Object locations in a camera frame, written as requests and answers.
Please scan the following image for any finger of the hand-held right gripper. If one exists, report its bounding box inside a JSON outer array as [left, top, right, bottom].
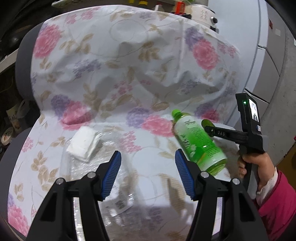
[[201, 119, 217, 139]]

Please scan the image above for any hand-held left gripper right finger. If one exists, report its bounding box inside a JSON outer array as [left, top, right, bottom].
[[175, 149, 266, 241]]

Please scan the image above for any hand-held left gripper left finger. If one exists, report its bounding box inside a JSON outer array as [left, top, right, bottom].
[[26, 150, 122, 241]]

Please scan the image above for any green plastic bottle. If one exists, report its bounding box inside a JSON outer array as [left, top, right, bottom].
[[171, 109, 228, 176]]

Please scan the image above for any person's right forearm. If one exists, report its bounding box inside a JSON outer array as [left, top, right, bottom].
[[255, 167, 296, 240]]

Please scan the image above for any person's right hand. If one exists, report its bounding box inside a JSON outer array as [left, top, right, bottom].
[[238, 153, 278, 193]]

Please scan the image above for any clear plastic wrapper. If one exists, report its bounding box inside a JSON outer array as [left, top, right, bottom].
[[61, 131, 151, 227]]

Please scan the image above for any white folded cloth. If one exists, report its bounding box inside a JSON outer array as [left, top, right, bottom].
[[67, 127, 100, 162]]

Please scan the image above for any grey refrigerator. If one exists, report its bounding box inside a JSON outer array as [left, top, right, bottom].
[[208, 0, 288, 130]]

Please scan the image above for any floral printed cloth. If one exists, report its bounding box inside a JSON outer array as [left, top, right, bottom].
[[7, 6, 242, 237]]

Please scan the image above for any patterned cup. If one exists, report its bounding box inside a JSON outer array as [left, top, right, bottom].
[[1, 127, 14, 146]]

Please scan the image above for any white plastic bag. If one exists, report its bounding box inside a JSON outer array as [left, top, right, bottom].
[[6, 100, 31, 123]]

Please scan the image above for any white kitchen appliance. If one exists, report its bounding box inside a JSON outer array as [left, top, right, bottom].
[[191, 0, 219, 33]]

